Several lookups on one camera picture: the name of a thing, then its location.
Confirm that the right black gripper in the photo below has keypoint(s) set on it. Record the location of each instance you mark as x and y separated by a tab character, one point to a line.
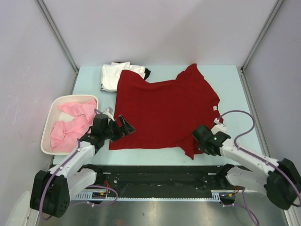
201	146

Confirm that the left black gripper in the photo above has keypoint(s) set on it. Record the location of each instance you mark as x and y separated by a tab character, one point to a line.
126	128

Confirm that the red t-shirt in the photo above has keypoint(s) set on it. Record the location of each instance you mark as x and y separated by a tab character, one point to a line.
164	114

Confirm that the white plastic basin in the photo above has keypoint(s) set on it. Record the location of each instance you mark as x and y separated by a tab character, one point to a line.
55	115

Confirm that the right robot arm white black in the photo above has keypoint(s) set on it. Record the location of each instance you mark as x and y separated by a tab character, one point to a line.
280	181

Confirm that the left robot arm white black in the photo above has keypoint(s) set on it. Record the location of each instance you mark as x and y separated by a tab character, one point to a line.
53	189

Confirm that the folded white t-shirt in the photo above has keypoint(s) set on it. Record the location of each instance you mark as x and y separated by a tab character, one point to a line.
110	74

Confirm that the folded black t-shirt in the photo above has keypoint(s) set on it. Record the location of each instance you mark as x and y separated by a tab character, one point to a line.
147	71

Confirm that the pink t-shirt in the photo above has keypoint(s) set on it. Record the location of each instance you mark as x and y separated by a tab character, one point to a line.
65	135

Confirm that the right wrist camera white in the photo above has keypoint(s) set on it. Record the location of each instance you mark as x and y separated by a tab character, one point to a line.
218	127

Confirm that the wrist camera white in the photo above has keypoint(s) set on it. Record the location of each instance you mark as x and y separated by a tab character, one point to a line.
108	111
218	127

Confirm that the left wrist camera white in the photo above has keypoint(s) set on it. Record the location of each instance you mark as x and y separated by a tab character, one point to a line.
108	111

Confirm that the slotted cable duct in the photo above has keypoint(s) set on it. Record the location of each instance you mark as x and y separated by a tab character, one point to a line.
98	196

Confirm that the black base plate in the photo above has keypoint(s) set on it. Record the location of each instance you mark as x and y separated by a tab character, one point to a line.
162	181

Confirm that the left aluminium frame post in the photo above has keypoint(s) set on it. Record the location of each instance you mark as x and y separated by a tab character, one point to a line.
57	34

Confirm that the aluminium frame post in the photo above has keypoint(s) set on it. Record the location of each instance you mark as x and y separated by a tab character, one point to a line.
263	32
57	34

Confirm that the right aluminium frame post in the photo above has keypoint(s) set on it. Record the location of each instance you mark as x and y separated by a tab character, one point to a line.
263	32

